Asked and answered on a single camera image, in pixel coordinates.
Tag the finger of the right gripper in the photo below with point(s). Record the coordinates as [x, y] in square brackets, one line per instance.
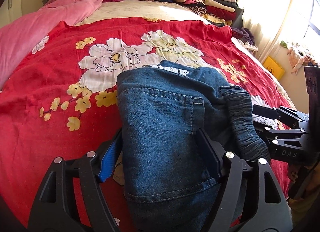
[266, 112]
[262, 132]

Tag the red floral bed sheet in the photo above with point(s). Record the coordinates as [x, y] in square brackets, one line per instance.
[62, 99]

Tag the cream wardrobe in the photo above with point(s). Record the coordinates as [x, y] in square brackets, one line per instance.
[11, 2]

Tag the blue denim pants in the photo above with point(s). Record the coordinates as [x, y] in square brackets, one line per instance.
[167, 184]

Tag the cream mattress cover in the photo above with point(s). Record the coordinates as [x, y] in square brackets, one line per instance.
[145, 9]

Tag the yellow box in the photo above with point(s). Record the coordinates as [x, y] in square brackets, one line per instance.
[274, 68]

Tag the purple garment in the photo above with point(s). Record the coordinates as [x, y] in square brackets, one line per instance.
[244, 35]

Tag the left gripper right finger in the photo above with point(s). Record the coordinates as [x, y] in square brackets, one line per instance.
[249, 198]

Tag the pink fleece blanket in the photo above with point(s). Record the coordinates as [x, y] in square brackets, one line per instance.
[24, 35]

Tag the pile of folded clothes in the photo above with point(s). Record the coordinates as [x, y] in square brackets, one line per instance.
[218, 12]

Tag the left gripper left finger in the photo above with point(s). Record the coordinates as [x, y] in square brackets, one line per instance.
[54, 207]

